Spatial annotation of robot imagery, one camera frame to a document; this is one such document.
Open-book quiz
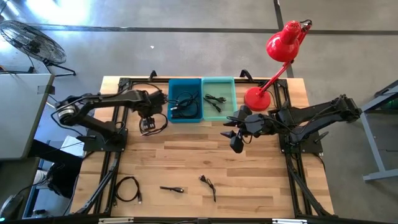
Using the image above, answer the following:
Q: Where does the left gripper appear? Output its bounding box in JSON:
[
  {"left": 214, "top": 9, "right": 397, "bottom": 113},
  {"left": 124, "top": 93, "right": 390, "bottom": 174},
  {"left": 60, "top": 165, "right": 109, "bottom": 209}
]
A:
[{"left": 136, "top": 91, "right": 169, "bottom": 131}]

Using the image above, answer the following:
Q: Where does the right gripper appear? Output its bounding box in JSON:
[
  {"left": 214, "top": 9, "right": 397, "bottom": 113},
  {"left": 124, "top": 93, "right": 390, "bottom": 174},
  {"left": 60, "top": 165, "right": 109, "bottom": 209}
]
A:
[{"left": 220, "top": 105, "right": 267, "bottom": 154}]

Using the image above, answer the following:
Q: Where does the black looped USB cable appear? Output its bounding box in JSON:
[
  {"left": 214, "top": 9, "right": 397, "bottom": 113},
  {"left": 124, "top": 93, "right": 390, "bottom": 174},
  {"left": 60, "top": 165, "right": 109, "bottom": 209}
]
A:
[
  {"left": 139, "top": 112, "right": 169, "bottom": 137},
  {"left": 114, "top": 176, "right": 143, "bottom": 205},
  {"left": 170, "top": 99, "right": 201, "bottom": 120},
  {"left": 171, "top": 91, "right": 201, "bottom": 113}
]

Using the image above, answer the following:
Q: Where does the black short USB cable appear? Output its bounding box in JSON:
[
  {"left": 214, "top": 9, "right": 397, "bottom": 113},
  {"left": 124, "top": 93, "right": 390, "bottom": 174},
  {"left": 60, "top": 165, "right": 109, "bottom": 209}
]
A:
[
  {"left": 159, "top": 185, "right": 185, "bottom": 194},
  {"left": 203, "top": 96, "right": 223, "bottom": 114},
  {"left": 205, "top": 93, "right": 228, "bottom": 104},
  {"left": 199, "top": 174, "right": 217, "bottom": 203}
]

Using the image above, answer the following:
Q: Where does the teal plastic bin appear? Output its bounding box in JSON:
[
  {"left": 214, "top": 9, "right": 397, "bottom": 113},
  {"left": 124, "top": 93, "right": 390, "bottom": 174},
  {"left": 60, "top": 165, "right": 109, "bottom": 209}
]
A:
[{"left": 201, "top": 76, "right": 239, "bottom": 122}]

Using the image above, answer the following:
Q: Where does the blue plastic bin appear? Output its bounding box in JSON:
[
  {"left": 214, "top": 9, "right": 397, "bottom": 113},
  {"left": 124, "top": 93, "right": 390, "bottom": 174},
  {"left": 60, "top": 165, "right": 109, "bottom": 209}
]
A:
[{"left": 167, "top": 77, "right": 205, "bottom": 124}]

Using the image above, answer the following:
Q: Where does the white paper sheet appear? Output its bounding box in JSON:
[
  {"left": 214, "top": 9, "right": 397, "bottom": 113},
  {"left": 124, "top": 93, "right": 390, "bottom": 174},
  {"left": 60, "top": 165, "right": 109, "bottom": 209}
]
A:
[{"left": 60, "top": 135, "right": 85, "bottom": 158}]

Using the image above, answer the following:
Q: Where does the red desk lamp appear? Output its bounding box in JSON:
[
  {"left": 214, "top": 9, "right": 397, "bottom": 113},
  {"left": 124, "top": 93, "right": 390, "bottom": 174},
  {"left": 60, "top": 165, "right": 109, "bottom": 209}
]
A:
[{"left": 244, "top": 19, "right": 313, "bottom": 112}]

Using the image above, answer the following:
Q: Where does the grey side table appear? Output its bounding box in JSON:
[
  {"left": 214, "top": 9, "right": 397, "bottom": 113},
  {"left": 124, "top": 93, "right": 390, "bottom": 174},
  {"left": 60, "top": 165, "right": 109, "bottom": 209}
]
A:
[{"left": 0, "top": 73, "right": 55, "bottom": 160}]

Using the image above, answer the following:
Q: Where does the black floor fan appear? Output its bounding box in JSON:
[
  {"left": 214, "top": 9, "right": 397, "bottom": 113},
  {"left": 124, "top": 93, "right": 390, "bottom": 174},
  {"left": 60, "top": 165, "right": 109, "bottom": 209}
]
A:
[{"left": 0, "top": 20, "right": 77, "bottom": 77}]

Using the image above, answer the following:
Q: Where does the dark computer mouse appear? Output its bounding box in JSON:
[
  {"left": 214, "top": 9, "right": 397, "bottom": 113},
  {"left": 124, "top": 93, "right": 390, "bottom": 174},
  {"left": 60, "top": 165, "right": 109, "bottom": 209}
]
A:
[{"left": 0, "top": 194, "right": 24, "bottom": 220}]

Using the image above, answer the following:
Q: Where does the black aluminium table frame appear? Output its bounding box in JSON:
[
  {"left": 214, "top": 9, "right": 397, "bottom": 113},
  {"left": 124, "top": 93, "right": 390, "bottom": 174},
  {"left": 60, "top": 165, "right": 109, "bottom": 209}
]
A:
[{"left": 76, "top": 70, "right": 335, "bottom": 218}]

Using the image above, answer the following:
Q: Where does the silver metal bracket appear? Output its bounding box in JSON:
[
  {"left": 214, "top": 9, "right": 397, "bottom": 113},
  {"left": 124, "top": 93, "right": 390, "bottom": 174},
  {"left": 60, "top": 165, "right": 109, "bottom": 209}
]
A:
[
  {"left": 273, "top": 218, "right": 308, "bottom": 224},
  {"left": 98, "top": 217, "right": 134, "bottom": 224}
]

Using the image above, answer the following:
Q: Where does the grey metal table frame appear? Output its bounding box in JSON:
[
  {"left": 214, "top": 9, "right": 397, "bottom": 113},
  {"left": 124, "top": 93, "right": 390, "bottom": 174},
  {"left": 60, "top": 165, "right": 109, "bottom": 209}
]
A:
[{"left": 343, "top": 80, "right": 398, "bottom": 183}]

